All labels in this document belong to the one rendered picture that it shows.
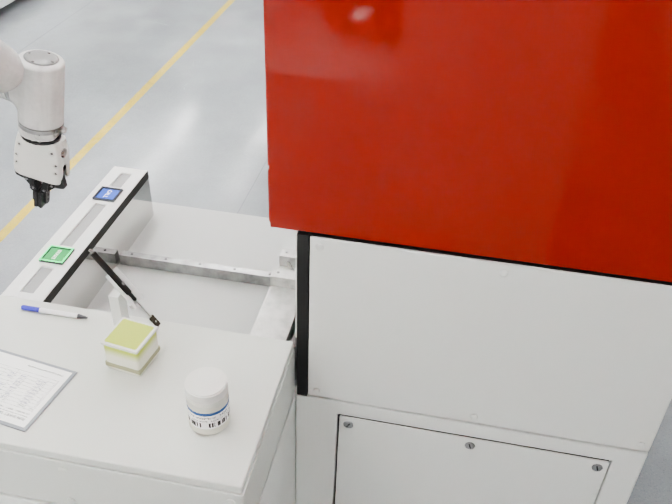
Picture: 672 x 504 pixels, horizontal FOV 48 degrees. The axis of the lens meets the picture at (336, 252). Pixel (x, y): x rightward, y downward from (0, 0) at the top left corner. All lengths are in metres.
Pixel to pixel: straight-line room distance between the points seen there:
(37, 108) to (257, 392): 0.67
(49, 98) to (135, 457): 0.67
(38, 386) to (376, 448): 0.69
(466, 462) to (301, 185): 0.71
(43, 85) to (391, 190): 0.67
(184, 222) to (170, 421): 0.84
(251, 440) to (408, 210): 0.46
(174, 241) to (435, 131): 1.01
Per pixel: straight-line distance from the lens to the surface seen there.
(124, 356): 1.41
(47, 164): 1.60
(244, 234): 2.01
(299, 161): 1.23
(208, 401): 1.25
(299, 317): 1.42
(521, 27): 1.10
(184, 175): 3.91
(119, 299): 1.48
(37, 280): 1.72
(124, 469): 1.31
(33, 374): 1.48
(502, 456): 1.62
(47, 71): 1.49
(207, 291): 1.82
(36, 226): 3.68
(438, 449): 1.62
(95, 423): 1.37
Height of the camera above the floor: 1.97
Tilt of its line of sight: 36 degrees down
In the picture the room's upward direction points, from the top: 2 degrees clockwise
